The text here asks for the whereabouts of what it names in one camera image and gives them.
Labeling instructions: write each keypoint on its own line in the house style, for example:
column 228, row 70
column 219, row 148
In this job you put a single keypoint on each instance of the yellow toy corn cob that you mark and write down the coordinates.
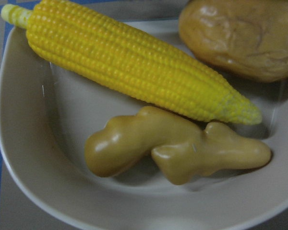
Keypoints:
column 130, row 61

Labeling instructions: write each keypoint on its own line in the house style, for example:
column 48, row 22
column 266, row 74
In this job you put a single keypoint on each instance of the toy ginger root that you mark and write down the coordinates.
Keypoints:
column 178, row 146

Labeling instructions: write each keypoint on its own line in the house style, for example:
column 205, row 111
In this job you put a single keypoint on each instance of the brown toy potato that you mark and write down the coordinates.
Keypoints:
column 246, row 37

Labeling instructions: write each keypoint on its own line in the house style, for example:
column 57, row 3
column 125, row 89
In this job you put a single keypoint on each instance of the beige plastic dustpan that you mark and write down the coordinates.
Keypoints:
column 46, row 115

